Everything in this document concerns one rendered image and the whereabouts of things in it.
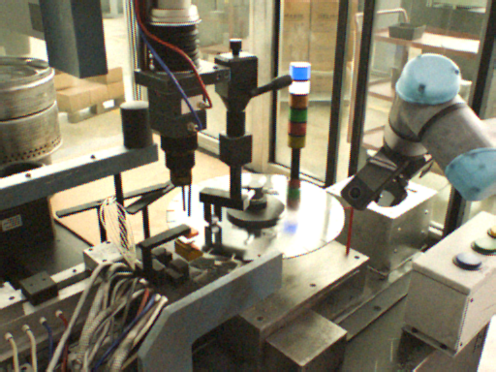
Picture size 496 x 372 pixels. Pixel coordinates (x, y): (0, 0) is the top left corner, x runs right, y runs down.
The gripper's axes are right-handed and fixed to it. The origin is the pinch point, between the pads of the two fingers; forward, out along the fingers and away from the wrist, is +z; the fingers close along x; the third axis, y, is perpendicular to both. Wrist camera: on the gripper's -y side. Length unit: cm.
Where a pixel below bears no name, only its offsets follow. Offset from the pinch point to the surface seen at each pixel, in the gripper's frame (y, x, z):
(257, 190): -16.9, 14.0, -4.5
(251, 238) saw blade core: -23.7, 6.8, -5.7
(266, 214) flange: -18.0, 9.9, -2.5
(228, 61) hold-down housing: -14.8, 22.2, -30.0
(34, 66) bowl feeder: -34, 92, 19
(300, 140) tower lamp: 4.0, 25.8, 13.5
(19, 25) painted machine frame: -34, 69, -14
